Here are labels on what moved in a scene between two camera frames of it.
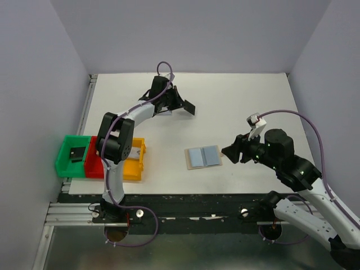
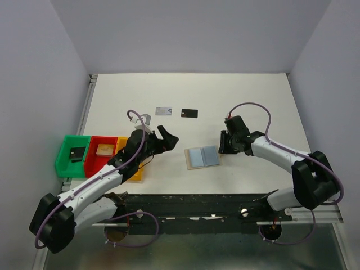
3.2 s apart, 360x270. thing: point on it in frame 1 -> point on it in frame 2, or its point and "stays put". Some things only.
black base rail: (178, 214) stays put
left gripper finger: (181, 102) -> (170, 140)
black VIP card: (189, 107) -> (189, 113)
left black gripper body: (171, 101) -> (156, 146)
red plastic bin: (93, 164) stays put
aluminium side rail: (92, 79) stays put
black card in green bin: (76, 153) stays put
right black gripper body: (253, 149) -> (228, 143)
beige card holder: (204, 157) stays put
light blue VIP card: (168, 112) stays put
